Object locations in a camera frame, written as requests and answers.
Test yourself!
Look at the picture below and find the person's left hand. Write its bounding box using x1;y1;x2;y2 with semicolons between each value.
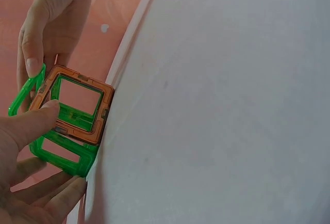
0;99;87;224

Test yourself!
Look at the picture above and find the green square magnetic tile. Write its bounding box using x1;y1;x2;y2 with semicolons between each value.
7;63;47;117
29;129;101;179
50;75;104;133

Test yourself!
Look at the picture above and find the orange square magnetic tile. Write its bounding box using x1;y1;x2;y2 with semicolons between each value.
27;64;115;147

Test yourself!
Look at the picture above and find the person's right hand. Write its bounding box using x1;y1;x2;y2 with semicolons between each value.
16;0;103;113

